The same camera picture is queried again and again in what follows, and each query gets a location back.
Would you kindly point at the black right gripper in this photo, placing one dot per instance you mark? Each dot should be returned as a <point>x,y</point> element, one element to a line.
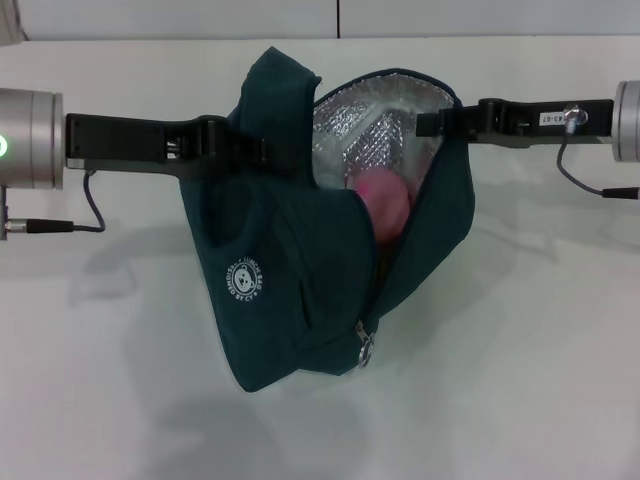
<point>540,122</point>

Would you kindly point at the dark teal lunch bag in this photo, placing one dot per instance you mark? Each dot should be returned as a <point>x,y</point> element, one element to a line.
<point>300,300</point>

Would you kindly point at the pink toy peach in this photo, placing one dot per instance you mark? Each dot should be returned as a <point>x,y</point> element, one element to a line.
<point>387,200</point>

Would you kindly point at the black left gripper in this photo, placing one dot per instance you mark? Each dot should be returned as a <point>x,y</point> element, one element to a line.
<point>125,145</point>

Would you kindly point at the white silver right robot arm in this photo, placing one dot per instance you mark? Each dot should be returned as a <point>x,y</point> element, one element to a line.
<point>629,120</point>

